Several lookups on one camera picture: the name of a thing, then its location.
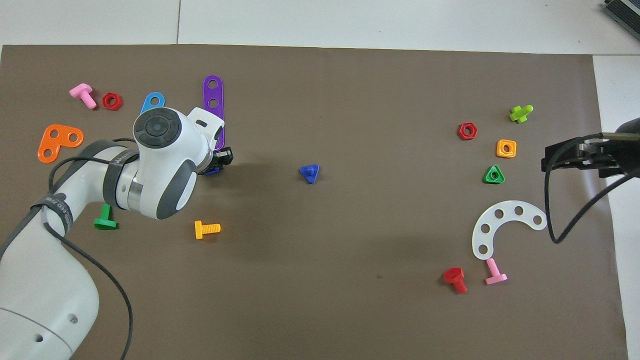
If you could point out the blue triangle-head screw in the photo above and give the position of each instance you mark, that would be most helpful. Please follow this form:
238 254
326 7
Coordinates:
310 172

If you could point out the orange square nut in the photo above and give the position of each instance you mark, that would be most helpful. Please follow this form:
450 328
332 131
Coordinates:
500 143

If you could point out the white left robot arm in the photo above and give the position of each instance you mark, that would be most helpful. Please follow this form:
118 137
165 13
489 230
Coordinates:
165 165

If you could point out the red plastic screw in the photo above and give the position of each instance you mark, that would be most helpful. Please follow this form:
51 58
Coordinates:
454 277

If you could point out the pink plastic screw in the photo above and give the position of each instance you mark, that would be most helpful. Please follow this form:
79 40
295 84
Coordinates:
495 275
82 91

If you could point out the orange three-hole angle plate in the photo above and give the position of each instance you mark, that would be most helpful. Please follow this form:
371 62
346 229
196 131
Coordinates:
63 135

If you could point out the dark ribbed device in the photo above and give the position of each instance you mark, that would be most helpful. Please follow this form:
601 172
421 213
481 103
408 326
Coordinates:
625 10

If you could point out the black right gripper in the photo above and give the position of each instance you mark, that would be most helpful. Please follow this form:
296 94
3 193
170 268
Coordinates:
600 154

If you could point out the brown table mat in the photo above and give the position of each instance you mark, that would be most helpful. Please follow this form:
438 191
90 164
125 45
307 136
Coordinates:
350 90

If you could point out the orange plastic screw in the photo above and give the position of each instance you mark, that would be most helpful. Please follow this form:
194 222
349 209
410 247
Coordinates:
200 230

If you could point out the purple four-hole strip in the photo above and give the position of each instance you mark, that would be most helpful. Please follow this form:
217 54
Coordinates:
213 94

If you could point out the lime cross-head screw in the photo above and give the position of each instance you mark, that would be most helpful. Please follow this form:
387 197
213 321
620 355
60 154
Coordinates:
520 115

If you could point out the green triangle nut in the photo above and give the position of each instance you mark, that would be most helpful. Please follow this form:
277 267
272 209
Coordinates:
487 180

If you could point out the red hexagon nut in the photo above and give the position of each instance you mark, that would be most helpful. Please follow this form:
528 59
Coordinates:
460 131
105 101

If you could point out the blue two-hole strip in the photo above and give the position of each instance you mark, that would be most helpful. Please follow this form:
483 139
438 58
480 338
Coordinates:
146 106

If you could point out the white curved perforated strip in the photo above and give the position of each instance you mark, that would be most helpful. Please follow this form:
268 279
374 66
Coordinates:
509 210

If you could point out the dark blue square nut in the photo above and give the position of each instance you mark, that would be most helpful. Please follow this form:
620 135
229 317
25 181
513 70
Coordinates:
212 172

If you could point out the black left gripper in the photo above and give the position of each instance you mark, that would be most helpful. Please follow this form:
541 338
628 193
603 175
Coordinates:
216 161

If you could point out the green plastic screw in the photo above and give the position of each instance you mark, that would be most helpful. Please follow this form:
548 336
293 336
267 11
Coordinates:
105 222

